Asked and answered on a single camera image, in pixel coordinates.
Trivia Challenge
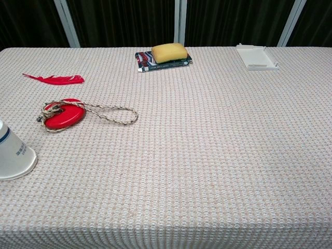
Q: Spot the red disc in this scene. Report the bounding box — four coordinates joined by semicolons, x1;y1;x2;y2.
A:
43;98;86;130

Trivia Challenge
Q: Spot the white paper cup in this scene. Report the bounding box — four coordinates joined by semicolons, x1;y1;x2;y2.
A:
0;119;38;181

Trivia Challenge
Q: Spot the woven beige tablecloth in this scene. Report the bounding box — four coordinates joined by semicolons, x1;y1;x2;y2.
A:
0;46;332;249

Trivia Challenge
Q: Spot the dark green book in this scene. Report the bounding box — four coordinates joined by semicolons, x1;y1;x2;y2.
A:
135;51;193;73

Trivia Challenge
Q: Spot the yellow sponge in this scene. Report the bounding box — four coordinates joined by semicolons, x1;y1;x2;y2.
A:
151;43;188;64

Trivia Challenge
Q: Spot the dark curtain panel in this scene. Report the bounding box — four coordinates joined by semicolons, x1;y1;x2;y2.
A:
0;0;71;52
287;0;332;48
184;0;296;48
66;0;176;48

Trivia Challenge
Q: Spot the white plastic tray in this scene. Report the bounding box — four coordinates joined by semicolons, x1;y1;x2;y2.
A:
236;44;281;71

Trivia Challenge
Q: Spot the red feather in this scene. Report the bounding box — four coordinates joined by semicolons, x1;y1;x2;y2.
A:
22;73;86;86

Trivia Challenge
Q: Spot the braided beige rope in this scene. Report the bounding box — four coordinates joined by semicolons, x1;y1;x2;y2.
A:
36;99;139;134

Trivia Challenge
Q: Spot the white partition post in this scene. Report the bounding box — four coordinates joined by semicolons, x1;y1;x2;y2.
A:
53;0;80;48
278;0;307;48
174;0;187;48

